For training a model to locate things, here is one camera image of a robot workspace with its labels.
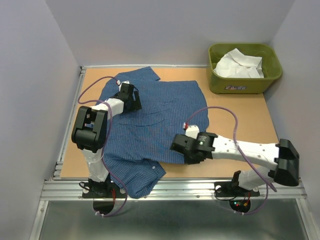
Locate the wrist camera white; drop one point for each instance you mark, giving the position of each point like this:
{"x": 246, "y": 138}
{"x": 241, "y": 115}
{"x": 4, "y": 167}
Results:
{"x": 120, "y": 83}
{"x": 191, "y": 131}

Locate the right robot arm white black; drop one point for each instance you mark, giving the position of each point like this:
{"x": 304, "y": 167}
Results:
{"x": 269, "y": 162}

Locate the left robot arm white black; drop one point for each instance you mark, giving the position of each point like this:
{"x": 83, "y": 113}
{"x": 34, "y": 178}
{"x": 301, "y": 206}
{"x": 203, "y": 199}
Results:
{"x": 90, "y": 128}

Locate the green plastic bin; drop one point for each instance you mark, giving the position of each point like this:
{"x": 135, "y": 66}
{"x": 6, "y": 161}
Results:
{"x": 271, "y": 69}

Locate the white cloth in bin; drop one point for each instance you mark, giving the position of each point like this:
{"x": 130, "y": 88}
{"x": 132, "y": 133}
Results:
{"x": 234, "y": 64}

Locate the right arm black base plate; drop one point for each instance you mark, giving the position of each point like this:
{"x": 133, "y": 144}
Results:
{"x": 239, "y": 200}

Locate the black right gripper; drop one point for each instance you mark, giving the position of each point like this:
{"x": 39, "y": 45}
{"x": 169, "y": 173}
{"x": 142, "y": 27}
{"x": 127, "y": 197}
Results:
{"x": 189, "y": 160}

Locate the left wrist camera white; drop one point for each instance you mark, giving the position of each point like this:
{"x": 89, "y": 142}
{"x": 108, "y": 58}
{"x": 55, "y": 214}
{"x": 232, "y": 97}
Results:
{"x": 120, "y": 83}

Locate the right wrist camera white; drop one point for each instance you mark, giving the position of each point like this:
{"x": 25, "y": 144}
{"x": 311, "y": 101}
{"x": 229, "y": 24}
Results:
{"x": 191, "y": 131}

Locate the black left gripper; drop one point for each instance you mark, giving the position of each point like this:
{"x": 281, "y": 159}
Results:
{"x": 136, "y": 104}

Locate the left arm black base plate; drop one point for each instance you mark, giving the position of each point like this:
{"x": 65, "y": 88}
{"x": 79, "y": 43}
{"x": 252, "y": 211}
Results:
{"x": 108, "y": 198}

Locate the blue plaid long sleeve shirt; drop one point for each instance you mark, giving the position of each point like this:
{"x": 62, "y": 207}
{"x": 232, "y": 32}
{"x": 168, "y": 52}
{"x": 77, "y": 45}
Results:
{"x": 139, "y": 141}

